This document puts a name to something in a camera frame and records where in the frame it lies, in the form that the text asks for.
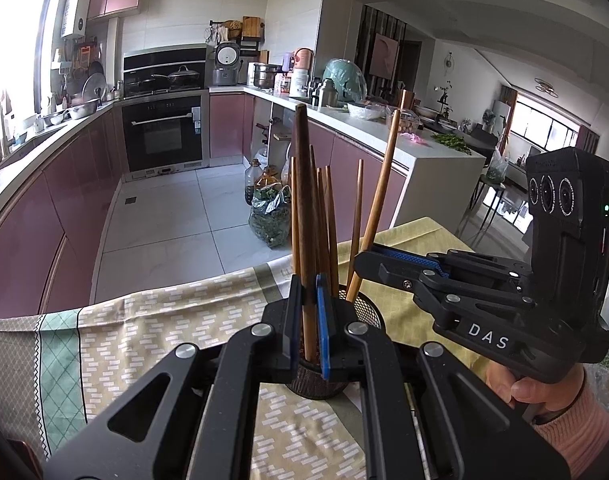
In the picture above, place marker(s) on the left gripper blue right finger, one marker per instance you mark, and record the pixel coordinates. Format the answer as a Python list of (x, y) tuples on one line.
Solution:
[(336, 352)]

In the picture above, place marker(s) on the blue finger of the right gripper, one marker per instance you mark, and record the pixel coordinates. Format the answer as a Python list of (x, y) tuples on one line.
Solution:
[(397, 282), (388, 261)]

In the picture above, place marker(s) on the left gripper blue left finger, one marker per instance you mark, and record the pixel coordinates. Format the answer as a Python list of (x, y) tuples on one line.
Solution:
[(285, 316)]

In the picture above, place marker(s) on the wooden chopstick red end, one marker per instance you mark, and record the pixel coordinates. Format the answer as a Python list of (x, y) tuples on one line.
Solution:
[(382, 185), (306, 230), (332, 234), (294, 217), (314, 174), (324, 256), (357, 219)]

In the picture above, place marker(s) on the pink sleeved right forearm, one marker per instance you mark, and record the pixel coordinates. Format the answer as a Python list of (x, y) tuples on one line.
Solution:
[(580, 433)]

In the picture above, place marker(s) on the right hand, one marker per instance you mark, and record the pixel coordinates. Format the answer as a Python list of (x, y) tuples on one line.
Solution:
[(551, 398)]

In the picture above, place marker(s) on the yellow cloth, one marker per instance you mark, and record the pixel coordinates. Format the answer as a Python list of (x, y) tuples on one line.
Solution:
[(405, 322)]

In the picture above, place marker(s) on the black mesh pen holder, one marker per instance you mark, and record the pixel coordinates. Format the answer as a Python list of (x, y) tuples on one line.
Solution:
[(313, 381)]

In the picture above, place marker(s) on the bag of green vegetables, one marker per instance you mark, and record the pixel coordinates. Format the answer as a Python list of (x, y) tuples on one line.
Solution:
[(270, 214)]

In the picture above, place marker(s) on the plastic oil bottle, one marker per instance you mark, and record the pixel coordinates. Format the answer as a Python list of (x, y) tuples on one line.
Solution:
[(252, 174)]

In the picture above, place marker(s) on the green bag on counter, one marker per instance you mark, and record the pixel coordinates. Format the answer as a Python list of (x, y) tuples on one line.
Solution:
[(348, 80)]

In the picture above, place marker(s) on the steel stock pot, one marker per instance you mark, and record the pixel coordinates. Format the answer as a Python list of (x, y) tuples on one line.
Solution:
[(264, 75)]

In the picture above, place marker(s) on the black built-in oven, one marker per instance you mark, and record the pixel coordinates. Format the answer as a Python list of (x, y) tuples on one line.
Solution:
[(165, 131)]

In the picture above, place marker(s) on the pink thermos jug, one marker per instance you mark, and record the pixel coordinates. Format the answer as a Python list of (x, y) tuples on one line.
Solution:
[(303, 61)]

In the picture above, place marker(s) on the white rice cooker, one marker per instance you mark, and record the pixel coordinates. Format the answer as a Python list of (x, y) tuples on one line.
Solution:
[(226, 64)]

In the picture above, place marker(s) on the patterned beige green cloth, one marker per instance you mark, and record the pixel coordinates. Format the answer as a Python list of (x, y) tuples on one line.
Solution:
[(58, 371)]

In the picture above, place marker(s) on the black wok with lid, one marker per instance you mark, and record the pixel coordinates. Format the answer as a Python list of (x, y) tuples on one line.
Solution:
[(183, 78)]

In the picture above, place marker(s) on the black range hood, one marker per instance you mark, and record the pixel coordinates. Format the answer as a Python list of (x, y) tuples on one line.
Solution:
[(138, 67)]

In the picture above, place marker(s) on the black smartphone orange case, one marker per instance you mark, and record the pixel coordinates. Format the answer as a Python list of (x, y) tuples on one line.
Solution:
[(27, 456)]

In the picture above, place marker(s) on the white water heater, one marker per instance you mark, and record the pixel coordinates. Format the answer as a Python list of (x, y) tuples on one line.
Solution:
[(74, 19)]

